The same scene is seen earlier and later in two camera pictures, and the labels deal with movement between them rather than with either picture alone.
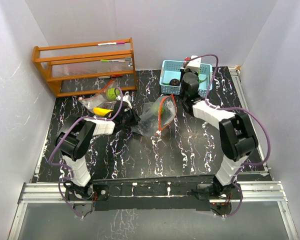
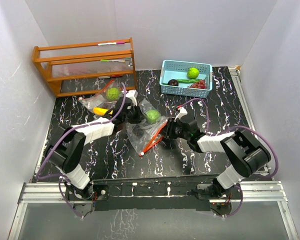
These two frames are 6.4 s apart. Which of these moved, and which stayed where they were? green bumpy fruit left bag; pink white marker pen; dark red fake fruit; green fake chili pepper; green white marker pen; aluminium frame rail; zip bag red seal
Moved: zip bag red seal; green fake chili pepper
Stayed: dark red fake fruit; green bumpy fruit left bag; aluminium frame rail; green white marker pen; pink white marker pen
